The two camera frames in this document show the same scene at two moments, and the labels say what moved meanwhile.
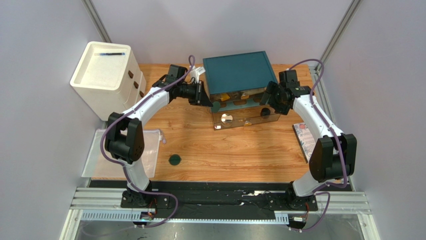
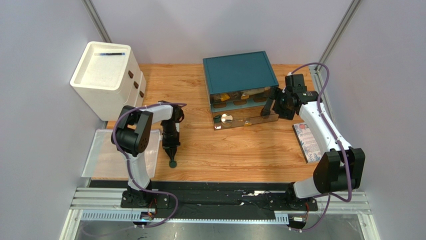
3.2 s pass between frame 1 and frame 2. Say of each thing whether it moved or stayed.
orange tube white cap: stayed
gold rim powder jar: stayed
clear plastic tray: stayed
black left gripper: moved
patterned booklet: stayed
